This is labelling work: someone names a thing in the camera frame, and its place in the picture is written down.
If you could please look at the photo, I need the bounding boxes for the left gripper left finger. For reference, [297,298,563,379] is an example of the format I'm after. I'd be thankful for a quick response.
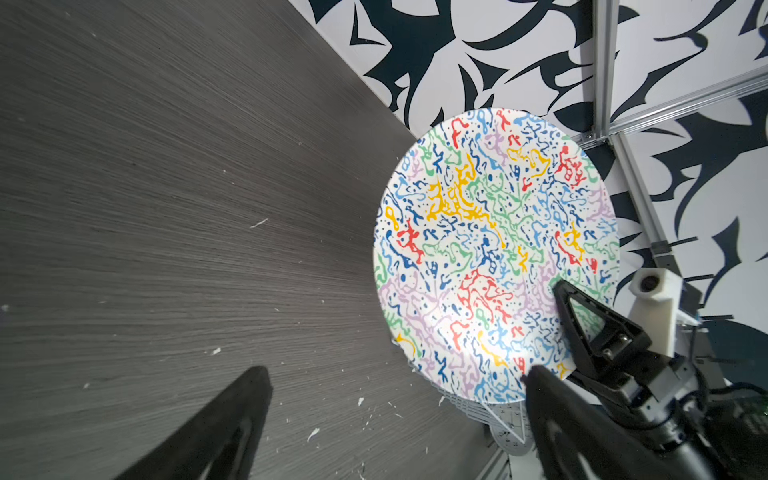
[118,366,273,479]

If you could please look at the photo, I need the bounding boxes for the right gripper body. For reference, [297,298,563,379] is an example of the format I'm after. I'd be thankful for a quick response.
[568,352,714,456]

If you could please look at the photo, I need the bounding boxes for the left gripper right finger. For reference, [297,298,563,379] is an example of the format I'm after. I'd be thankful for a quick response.
[524,366,714,479]

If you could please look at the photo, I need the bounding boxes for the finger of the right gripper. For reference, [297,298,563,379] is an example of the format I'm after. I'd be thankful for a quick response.
[553,280,651,380]

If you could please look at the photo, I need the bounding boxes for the colourful squiggle pattern plate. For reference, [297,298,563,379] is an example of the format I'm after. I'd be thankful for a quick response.
[373,108,620,404]

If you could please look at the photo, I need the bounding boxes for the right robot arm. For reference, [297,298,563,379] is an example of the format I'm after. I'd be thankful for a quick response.
[534,271,767,479]

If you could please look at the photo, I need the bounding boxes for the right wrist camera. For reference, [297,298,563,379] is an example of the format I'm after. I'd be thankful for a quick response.
[629,268,702,357]

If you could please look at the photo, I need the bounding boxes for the white wire dish rack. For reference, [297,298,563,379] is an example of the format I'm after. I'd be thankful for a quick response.
[437,388,535,457]

